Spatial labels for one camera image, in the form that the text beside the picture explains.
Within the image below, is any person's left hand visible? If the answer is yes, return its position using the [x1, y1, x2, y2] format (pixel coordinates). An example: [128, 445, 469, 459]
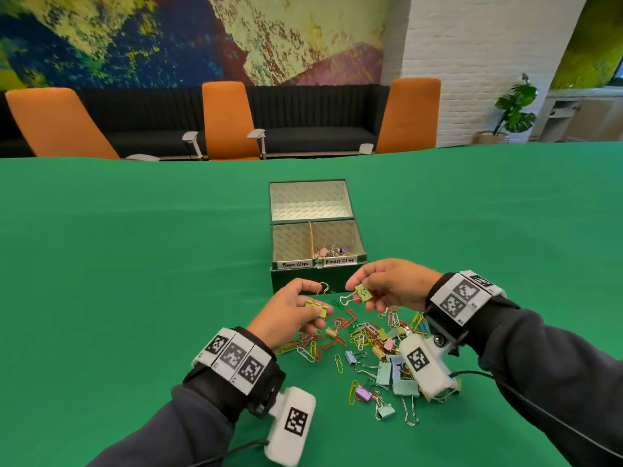
[247, 278, 334, 352]

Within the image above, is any person's right hand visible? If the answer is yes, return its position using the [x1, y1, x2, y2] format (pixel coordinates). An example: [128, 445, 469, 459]
[345, 258, 443, 315]

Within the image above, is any light green smiley binder clip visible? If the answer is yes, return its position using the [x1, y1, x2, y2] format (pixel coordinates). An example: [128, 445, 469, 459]
[339, 284, 374, 307]

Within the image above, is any yellow green binder clip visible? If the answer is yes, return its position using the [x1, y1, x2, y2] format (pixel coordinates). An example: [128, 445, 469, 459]
[305, 281, 331, 320]

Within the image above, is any dark green divided box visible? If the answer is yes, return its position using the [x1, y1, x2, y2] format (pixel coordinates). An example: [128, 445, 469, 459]
[269, 178, 369, 293]

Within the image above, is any pile of coloured paper clips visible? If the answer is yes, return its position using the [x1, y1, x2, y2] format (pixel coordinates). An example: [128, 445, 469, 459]
[277, 298, 432, 407]

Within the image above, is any person's left forearm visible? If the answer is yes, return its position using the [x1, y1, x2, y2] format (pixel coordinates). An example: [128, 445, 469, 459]
[87, 328, 288, 467]

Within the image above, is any person's right forearm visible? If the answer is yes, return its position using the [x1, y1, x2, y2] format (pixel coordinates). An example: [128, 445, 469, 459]
[426, 272, 623, 467]

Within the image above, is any left wrist marker band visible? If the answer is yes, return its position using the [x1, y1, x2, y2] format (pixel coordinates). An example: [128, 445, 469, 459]
[192, 327, 287, 418]

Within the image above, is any wrist marker band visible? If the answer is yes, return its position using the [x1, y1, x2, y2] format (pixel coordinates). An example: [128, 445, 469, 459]
[192, 327, 287, 418]
[424, 270, 519, 346]

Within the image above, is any right wrist marker band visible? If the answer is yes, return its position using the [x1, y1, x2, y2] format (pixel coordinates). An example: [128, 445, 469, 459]
[424, 270, 519, 346]

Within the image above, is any orange chair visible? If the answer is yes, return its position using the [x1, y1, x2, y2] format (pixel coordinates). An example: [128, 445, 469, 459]
[358, 77, 442, 155]
[5, 87, 160, 163]
[182, 81, 267, 161]

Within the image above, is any green table cloth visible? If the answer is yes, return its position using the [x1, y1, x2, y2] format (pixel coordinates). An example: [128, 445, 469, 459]
[0, 142, 623, 467]

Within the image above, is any black bench sofa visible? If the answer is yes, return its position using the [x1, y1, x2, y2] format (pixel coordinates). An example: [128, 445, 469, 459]
[0, 84, 390, 159]

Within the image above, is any potted green plant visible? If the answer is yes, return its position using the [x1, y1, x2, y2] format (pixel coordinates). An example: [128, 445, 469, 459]
[474, 73, 539, 145]

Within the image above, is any white shelf unit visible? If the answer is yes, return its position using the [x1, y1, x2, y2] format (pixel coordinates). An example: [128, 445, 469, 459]
[530, 87, 623, 143]

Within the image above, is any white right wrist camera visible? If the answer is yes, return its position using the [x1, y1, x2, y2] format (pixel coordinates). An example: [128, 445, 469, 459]
[398, 333, 461, 400]

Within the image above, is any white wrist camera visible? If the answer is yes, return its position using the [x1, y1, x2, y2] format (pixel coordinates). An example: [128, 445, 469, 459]
[398, 333, 461, 400]
[263, 386, 317, 467]

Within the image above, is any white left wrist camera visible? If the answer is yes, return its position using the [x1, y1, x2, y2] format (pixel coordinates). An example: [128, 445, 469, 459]
[263, 386, 317, 467]

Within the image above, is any black right camera cable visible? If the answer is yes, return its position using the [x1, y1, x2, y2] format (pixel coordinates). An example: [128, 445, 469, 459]
[448, 369, 623, 461]

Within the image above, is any black camera cable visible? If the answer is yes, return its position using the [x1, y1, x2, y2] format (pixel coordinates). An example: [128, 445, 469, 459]
[187, 438, 269, 467]
[448, 369, 623, 461]

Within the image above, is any black left camera cable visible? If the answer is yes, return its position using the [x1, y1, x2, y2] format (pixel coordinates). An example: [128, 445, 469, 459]
[187, 438, 269, 467]

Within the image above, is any colourful wall mural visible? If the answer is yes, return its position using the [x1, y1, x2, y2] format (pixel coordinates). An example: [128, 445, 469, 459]
[0, 0, 390, 91]

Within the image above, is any green yellow wall painting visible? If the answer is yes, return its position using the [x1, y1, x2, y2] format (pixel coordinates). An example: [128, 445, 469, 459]
[550, 0, 623, 91]

